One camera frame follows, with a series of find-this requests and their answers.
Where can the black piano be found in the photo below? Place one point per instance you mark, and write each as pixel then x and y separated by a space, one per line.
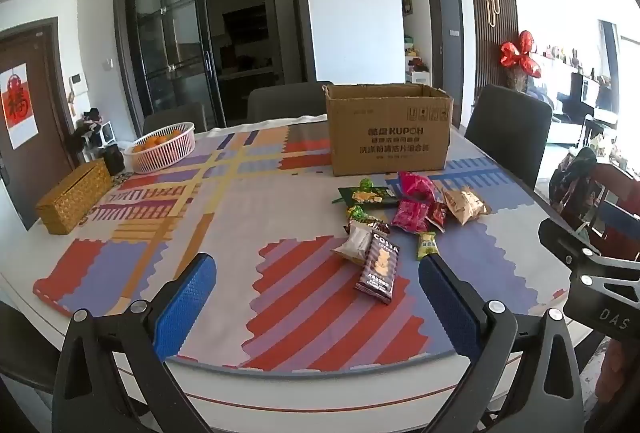
pixel 582 98

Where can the dark grey dining chair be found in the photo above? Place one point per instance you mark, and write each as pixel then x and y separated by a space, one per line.
pixel 510 133
pixel 175 115
pixel 285 100

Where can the colourful printed bag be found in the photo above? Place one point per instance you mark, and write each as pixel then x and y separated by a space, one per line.
pixel 575 178

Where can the white wall intercom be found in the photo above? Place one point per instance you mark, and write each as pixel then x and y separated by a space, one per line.
pixel 76 80

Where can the white stool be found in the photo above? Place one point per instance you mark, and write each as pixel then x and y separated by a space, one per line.
pixel 106 135

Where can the red paper door poster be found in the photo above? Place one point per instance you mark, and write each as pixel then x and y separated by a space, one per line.
pixel 17 105

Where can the person's right forearm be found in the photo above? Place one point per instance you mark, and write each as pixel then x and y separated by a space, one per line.
pixel 620 373

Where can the white basket of oranges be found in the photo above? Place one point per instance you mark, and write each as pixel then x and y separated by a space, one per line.
pixel 165 153

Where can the dark slatted wall panel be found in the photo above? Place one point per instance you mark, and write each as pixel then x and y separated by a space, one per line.
pixel 492 18

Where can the golden woven tissue box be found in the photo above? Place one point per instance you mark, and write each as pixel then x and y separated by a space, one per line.
pixel 75 198

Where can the tan snack packet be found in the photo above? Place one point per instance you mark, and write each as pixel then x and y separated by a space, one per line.
pixel 465 205

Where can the pile of oranges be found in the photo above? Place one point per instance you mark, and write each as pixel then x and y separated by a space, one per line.
pixel 155 140

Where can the dark plush toy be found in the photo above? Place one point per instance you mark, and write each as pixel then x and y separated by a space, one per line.
pixel 89 125

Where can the magenta snack packet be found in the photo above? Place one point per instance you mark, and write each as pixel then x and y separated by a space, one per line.
pixel 410 217
pixel 417 185

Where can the beige snack packet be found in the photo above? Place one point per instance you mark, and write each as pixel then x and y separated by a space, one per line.
pixel 352 243

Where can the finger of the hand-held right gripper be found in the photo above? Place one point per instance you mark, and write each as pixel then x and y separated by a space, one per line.
pixel 565 240

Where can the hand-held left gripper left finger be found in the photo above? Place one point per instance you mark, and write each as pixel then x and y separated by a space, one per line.
pixel 187 298

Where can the dark brown biscuit packet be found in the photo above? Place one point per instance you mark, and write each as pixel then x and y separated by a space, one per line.
pixel 379 265

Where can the brown entry door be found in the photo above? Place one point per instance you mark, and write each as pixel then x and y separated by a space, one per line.
pixel 50 128

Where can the red snack packet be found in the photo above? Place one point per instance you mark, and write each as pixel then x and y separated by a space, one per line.
pixel 438 215

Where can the brown cardboard box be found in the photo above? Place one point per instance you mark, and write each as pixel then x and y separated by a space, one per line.
pixel 385 138

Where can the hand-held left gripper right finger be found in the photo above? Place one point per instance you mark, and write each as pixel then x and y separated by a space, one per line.
pixel 450 308

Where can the dark green packet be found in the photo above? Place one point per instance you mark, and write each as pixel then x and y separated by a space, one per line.
pixel 367 198

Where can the grey room door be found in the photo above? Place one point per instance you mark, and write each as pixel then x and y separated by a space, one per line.
pixel 447 38

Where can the red foil balloon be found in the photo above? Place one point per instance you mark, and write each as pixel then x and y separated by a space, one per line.
pixel 522 55

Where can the small green yellow packet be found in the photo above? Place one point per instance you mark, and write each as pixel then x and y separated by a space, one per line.
pixel 427 245

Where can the dark glass sliding door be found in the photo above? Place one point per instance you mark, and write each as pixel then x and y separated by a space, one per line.
pixel 170 43

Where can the green candy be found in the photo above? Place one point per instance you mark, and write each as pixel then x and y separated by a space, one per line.
pixel 366 184
pixel 357 214

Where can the black cylindrical container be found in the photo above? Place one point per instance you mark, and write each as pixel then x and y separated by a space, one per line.
pixel 114 160

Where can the white toy shelf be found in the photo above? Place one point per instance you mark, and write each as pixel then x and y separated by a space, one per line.
pixel 417 63

